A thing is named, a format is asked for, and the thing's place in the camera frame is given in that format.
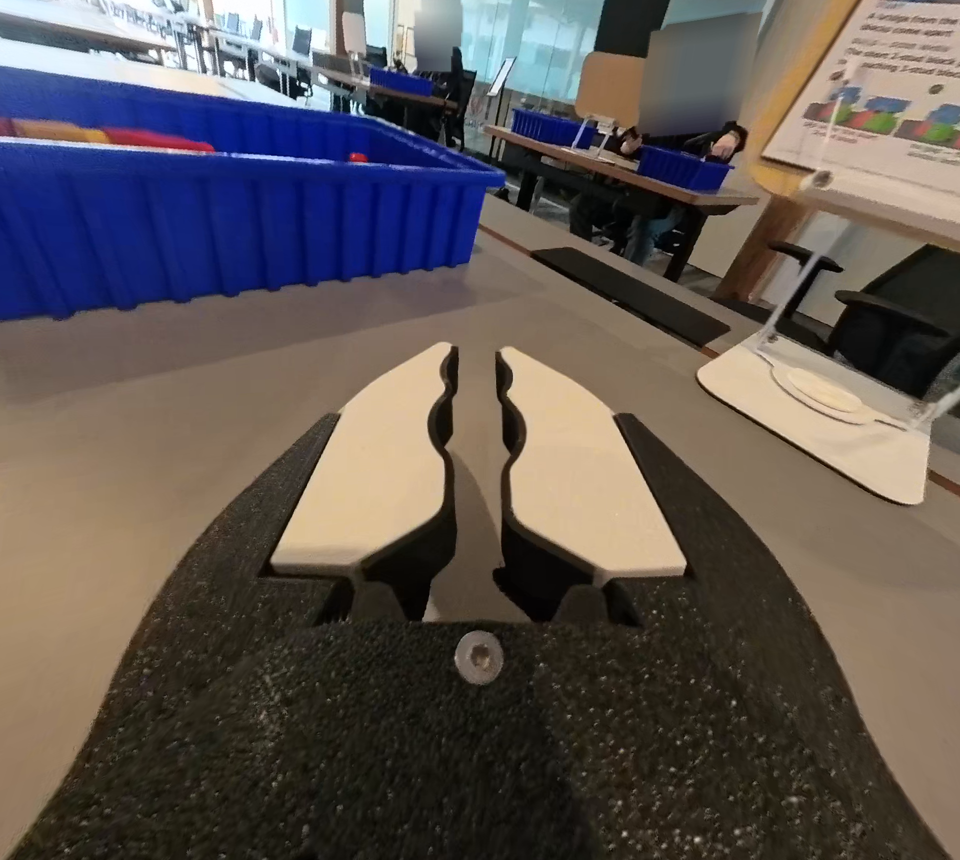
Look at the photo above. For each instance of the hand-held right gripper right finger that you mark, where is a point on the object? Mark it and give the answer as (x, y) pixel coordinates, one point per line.
(592, 492)

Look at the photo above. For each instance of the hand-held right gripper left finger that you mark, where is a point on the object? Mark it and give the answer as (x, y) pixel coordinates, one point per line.
(375, 485)

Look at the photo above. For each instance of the blue plastic bin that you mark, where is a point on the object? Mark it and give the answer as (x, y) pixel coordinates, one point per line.
(225, 229)
(285, 117)

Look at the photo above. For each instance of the black table cover strip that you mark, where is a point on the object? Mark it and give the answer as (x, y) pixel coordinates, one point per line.
(637, 293)

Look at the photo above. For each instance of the white and wooden document stand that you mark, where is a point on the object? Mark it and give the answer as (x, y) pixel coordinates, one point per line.
(825, 425)

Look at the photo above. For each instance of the wooden background desk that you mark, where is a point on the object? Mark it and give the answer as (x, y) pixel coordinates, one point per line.
(585, 158)

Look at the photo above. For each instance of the small background blue bin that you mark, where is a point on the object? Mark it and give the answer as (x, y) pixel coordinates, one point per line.
(686, 169)
(401, 82)
(555, 124)

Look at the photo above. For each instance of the black office chair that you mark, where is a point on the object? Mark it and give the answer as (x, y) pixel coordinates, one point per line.
(900, 327)

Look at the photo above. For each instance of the printed instruction sheet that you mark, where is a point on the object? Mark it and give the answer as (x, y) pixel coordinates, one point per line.
(885, 72)

